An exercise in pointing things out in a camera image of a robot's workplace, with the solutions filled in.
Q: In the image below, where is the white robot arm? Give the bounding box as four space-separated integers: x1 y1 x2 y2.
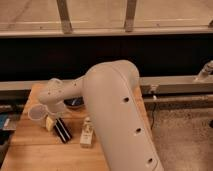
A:
38 60 164 171

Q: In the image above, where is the white plastic bottle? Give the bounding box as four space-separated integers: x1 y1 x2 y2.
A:
80 117 94 148

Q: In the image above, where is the black white striped eraser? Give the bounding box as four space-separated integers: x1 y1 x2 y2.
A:
54 118 72 143

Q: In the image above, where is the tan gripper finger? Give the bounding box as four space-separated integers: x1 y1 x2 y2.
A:
46 117 55 131

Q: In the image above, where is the metal window frame rail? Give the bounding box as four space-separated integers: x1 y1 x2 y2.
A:
0 0 213 37

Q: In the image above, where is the black cable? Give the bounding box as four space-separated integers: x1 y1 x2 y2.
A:
146 95 158 130

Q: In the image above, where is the black round plate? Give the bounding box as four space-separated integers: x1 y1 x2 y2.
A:
64 97 84 108

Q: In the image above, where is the blue object at left edge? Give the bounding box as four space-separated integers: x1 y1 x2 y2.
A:
0 115 10 130

